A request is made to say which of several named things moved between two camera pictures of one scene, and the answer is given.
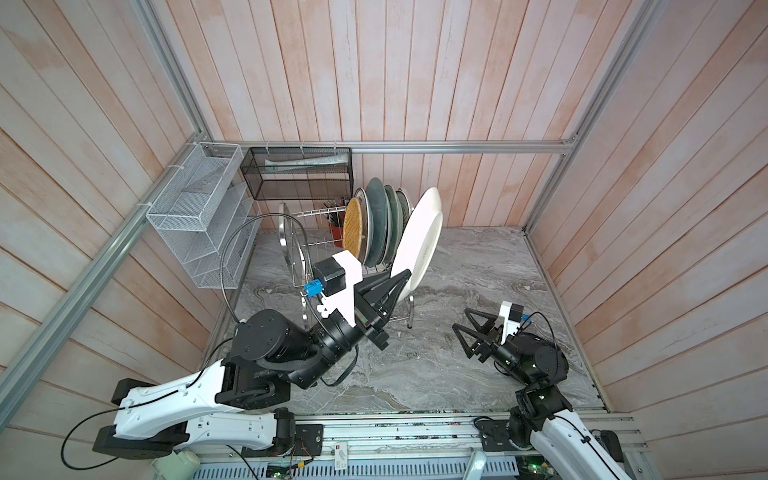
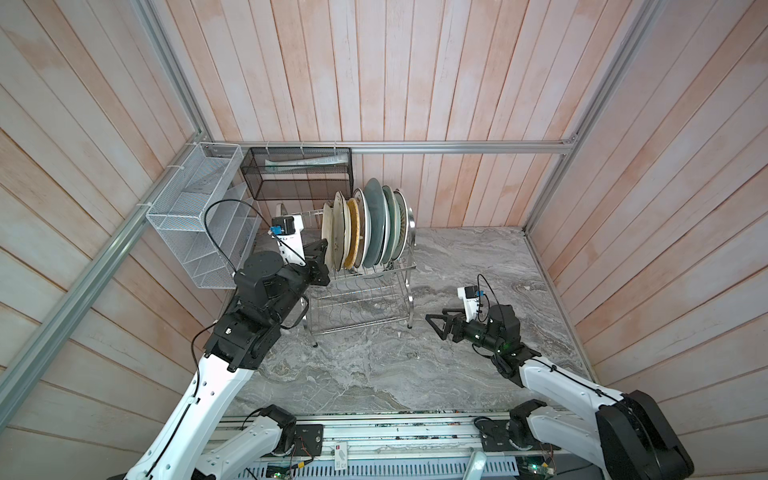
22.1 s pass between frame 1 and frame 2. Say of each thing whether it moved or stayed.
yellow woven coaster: stayed
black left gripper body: moved
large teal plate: stayed
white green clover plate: stayed
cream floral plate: moved
